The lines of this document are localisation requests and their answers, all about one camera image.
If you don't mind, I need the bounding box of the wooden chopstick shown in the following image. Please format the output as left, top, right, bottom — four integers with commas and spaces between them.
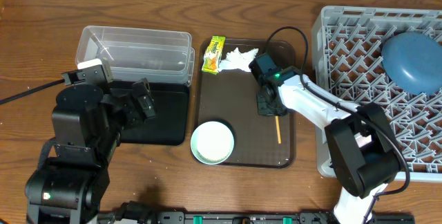
275, 115, 282, 144

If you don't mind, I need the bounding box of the white tissue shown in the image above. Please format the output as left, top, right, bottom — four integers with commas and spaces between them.
218, 48, 259, 73

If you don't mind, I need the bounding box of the mint bowl with rice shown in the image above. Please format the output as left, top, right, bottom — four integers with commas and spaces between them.
191, 121, 235, 165

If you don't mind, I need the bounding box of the green yellow snack wrapper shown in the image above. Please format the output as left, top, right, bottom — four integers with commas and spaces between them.
202, 36, 226, 75

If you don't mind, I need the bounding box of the pale pink cup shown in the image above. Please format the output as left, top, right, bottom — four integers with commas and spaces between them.
354, 134, 372, 148

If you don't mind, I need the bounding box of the blue plate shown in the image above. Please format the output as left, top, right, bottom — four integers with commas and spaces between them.
381, 32, 441, 95

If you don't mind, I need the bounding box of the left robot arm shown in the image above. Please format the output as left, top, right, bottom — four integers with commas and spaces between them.
25, 79, 155, 223

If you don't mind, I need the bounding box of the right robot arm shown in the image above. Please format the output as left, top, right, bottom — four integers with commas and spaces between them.
249, 53, 405, 223

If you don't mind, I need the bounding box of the grey dishwasher rack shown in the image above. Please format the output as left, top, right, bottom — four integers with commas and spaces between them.
311, 6, 441, 183

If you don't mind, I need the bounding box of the black waste tray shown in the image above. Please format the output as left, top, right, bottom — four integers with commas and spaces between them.
102, 78, 189, 146

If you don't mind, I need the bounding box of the clear plastic bin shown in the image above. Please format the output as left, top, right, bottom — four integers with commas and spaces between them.
75, 26, 195, 86

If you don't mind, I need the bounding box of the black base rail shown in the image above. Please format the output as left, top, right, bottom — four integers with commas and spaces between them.
98, 201, 415, 224

